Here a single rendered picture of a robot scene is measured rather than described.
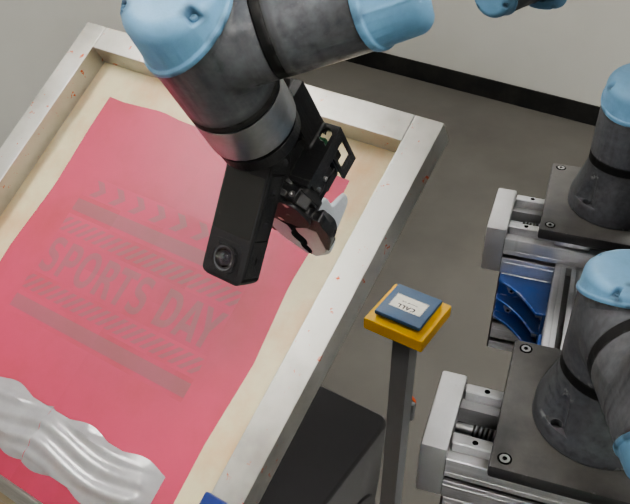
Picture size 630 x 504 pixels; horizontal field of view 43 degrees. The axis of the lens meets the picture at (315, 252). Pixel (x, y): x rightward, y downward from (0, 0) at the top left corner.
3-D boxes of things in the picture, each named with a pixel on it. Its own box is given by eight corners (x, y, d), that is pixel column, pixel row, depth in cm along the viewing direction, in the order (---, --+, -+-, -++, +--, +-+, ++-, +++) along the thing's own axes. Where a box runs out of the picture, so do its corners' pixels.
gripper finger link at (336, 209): (369, 221, 80) (345, 176, 72) (342, 271, 79) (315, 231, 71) (343, 212, 82) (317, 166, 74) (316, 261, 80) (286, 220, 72)
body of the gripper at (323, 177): (360, 163, 73) (323, 84, 62) (317, 242, 70) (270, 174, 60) (292, 141, 76) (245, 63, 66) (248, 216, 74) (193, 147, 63)
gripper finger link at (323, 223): (349, 242, 74) (322, 198, 67) (341, 256, 74) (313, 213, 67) (307, 226, 77) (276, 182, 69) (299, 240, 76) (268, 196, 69)
